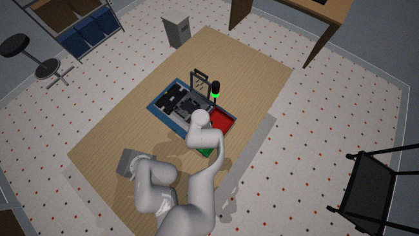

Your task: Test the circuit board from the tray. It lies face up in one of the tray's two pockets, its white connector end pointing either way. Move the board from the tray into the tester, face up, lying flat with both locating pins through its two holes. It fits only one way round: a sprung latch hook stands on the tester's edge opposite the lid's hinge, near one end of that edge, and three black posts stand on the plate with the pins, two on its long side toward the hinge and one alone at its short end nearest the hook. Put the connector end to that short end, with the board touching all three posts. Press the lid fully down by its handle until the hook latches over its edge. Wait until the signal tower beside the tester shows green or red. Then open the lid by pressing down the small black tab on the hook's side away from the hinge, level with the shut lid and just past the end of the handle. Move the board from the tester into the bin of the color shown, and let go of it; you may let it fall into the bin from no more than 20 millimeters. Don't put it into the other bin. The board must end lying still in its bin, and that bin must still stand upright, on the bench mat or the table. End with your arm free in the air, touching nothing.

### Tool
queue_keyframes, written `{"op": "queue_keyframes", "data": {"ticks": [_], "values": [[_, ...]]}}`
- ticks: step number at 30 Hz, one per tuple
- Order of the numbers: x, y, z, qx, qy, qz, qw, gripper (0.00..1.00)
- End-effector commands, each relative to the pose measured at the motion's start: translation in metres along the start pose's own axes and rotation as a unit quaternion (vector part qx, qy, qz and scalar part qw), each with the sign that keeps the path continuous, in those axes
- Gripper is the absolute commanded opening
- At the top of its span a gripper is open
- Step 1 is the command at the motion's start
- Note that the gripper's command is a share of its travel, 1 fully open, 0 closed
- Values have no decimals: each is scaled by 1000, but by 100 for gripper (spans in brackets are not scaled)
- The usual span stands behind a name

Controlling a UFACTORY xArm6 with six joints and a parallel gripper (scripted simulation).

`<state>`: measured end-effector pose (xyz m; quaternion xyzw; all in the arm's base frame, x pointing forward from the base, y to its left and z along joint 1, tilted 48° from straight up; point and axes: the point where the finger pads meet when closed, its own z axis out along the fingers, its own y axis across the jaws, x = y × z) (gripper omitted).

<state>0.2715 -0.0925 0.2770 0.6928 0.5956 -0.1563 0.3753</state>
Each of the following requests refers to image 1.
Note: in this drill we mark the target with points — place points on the red open-top bin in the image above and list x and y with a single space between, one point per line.
221 120

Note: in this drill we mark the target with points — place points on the green bin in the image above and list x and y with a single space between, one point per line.
206 152

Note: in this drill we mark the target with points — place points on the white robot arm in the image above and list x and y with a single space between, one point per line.
197 217

